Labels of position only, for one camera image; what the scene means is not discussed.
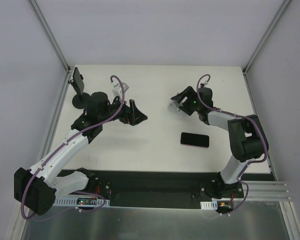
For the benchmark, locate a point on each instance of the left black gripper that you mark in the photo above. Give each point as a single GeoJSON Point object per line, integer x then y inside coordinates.
{"type": "Point", "coordinates": [131, 113]}

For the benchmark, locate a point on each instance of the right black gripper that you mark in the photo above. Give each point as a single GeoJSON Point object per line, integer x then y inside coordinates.
{"type": "Point", "coordinates": [187, 103]}

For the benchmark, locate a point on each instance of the silver folding phone stand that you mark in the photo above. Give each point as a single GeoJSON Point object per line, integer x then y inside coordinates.
{"type": "Point", "coordinates": [174, 107]}

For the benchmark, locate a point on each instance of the black round-base phone stand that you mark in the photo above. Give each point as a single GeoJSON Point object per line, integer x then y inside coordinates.
{"type": "Point", "coordinates": [80, 101]}

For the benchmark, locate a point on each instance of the black smartphone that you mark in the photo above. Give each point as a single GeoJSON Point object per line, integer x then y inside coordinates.
{"type": "Point", "coordinates": [77, 81]}

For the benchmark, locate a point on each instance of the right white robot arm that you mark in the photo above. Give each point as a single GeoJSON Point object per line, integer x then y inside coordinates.
{"type": "Point", "coordinates": [248, 143]}

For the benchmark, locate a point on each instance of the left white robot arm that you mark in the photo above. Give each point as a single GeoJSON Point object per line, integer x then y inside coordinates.
{"type": "Point", "coordinates": [38, 187]}

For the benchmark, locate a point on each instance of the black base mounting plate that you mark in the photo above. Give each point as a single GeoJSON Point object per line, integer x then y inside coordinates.
{"type": "Point", "coordinates": [141, 189]}

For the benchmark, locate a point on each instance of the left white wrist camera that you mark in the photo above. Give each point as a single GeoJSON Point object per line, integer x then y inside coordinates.
{"type": "Point", "coordinates": [117, 90]}

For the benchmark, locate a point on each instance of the right white cable duct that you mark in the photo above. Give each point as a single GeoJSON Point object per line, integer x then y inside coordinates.
{"type": "Point", "coordinates": [209, 205]}

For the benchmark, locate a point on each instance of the white cable duct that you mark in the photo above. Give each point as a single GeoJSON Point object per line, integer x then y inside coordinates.
{"type": "Point", "coordinates": [209, 205]}
{"type": "Point", "coordinates": [71, 201]}

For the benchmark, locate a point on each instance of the left white cable duct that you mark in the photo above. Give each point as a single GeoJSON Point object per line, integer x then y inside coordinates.
{"type": "Point", "coordinates": [71, 201]}

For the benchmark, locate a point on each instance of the left aluminium frame post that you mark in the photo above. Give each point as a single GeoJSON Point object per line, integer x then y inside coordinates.
{"type": "Point", "coordinates": [49, 34]}

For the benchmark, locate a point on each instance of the aluminium frame post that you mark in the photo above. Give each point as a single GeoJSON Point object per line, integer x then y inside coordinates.
{"type": "Point", "coordinates": [49, 34]}
{"type": "Point", "coordinates": [267, 34]}

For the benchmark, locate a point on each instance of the right aluminium frame post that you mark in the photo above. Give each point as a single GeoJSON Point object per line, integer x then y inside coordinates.
{"type": "Point", "coordinates": [267, 34]}

